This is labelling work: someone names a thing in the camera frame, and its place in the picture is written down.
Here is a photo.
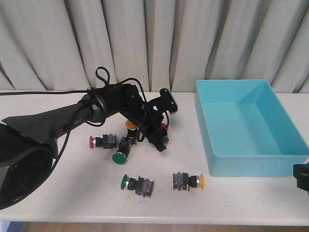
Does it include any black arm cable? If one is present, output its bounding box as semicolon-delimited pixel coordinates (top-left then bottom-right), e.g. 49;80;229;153
0;66;169;170

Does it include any grey curtain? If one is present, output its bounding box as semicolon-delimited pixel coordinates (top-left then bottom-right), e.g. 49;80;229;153
0;0;309;93

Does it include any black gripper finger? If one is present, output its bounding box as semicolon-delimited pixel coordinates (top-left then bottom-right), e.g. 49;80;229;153
293;162;309;193

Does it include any green push button switch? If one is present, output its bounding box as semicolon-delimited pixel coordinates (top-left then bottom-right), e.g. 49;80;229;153
112;137;132;164
120;174;154;198

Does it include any red push button switch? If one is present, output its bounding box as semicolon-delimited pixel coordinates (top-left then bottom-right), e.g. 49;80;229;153
161;123;169;146
89;134;117;149

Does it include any yellow push button switch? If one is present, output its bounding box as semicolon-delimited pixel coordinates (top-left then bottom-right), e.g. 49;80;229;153
173;172;205;191
126;120;138;145

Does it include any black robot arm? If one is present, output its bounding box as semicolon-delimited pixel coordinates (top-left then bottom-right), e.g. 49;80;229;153
0;84;178;209

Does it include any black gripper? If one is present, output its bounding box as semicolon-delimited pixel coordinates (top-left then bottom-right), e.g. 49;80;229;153
118;83;168;152

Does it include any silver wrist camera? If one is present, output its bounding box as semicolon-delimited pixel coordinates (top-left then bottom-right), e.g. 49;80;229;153
158;88;178;115

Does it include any light blue plastic box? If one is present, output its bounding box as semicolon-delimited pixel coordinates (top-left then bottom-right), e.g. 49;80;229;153
195;79;309;177

